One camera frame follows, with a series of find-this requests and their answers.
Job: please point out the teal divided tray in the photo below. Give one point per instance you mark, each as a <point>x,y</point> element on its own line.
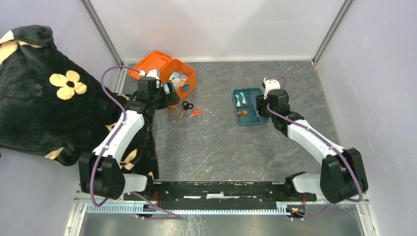
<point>249,119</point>

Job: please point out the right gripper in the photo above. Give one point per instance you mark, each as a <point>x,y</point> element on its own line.
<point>261,100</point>

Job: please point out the orange medicine kit box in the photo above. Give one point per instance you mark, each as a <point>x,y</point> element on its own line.
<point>174,70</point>

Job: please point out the black handled scissors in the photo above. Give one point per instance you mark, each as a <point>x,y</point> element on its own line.
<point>185,107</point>

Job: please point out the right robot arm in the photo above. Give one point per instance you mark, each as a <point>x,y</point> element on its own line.
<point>342,175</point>

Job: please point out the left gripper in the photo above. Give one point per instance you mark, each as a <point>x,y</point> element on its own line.
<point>170,99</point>

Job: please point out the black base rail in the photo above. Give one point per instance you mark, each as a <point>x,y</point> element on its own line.
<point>223,195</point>

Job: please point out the orange handled scissors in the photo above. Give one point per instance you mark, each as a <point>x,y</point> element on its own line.
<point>197,111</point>

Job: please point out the blue plastic tweezers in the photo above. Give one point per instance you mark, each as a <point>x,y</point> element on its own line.
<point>255,113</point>

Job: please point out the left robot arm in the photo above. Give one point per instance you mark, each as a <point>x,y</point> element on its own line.
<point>100,174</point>

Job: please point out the blue cotton pad packet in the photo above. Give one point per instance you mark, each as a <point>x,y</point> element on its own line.
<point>177,79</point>

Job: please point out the teal white tube packet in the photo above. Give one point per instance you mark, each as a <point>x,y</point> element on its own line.
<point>243,98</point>

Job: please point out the black floral blanket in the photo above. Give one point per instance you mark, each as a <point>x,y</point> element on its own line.
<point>50,106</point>

